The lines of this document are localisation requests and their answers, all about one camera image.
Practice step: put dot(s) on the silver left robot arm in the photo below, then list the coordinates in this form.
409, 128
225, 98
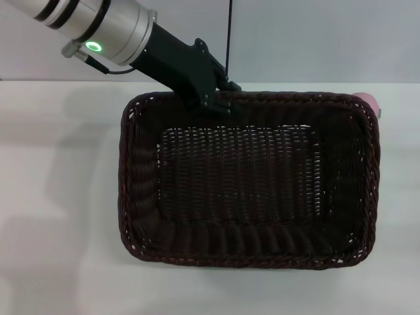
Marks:
111, 29

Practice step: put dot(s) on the dark brown wicker basket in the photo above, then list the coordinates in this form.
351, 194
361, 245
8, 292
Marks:
249, 183

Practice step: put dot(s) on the pink soft object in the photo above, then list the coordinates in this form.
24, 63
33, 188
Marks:
368, 99

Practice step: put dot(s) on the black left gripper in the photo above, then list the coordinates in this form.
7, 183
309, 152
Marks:
174, 62

